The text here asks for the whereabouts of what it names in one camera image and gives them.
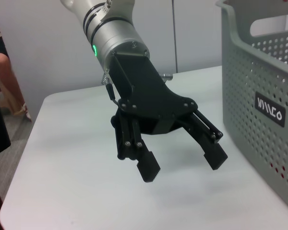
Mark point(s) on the silver plug on left gripper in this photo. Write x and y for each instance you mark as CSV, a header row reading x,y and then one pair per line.
x,y
166,77

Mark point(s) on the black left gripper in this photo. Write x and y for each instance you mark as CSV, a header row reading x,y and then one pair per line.
x,y
144,95

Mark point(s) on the grey-green perforated storage bin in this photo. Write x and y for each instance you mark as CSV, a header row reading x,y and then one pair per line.
x,y
254,95

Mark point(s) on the bare leg of person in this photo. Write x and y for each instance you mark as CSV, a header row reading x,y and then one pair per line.
x,y
7,79

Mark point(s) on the large red toy block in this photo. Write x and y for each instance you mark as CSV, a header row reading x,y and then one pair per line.
x,y
283,169

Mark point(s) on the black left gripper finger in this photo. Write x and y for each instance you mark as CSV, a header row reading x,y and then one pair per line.
x,y
206,141

